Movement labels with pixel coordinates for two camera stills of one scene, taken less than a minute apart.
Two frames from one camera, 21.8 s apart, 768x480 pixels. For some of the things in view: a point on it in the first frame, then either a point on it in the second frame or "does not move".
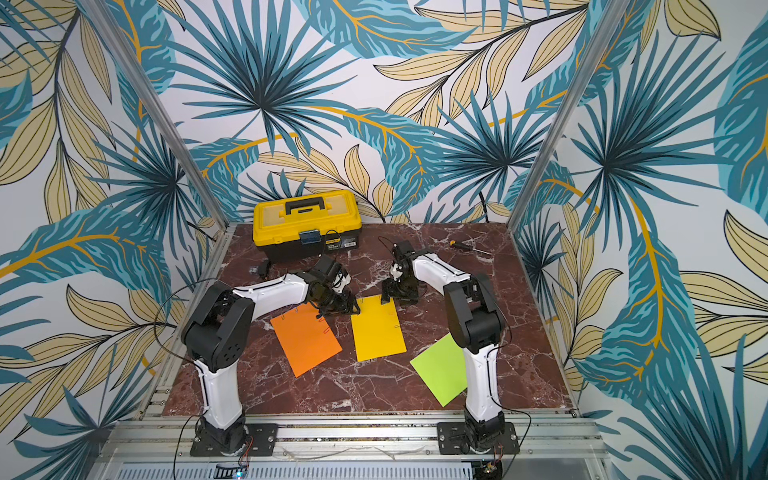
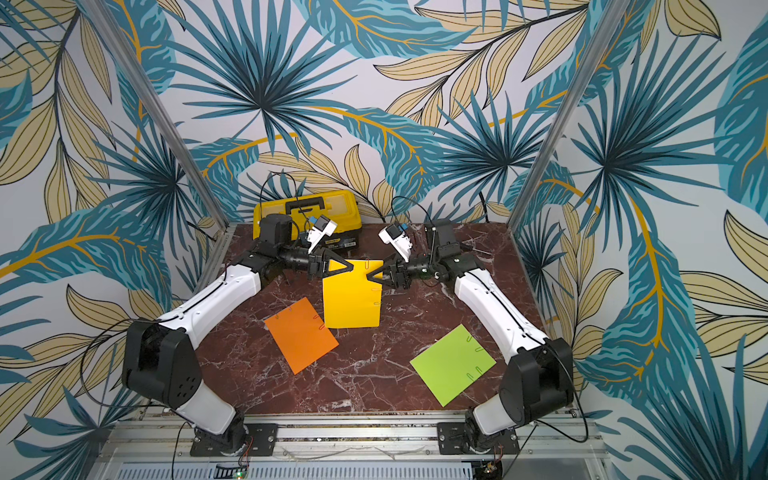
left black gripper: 347,307 to 331,254
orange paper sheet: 306,340 does not move
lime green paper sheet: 442,366 does not move
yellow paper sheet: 377,329 to 353,300
